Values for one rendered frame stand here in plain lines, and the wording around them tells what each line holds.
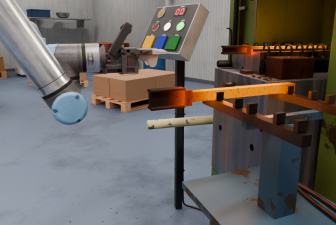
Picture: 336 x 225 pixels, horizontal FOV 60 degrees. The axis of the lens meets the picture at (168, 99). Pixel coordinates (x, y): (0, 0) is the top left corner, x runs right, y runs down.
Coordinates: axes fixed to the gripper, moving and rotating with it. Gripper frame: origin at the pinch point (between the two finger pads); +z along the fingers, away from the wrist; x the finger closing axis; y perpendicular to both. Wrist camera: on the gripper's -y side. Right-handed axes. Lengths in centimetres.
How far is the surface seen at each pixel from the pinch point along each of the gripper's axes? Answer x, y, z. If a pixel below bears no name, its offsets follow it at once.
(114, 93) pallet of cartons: -312, 78, 10
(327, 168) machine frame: 28, 36, 47
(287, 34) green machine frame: -18, -5, 63
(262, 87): 33.4, 7.7, 17.6
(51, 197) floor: -91, 100, -52
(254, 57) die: 4.1, 3.0, 33.0
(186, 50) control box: -38.5, 2.5, 22.2
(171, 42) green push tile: -44.5, -0.9, 16.3
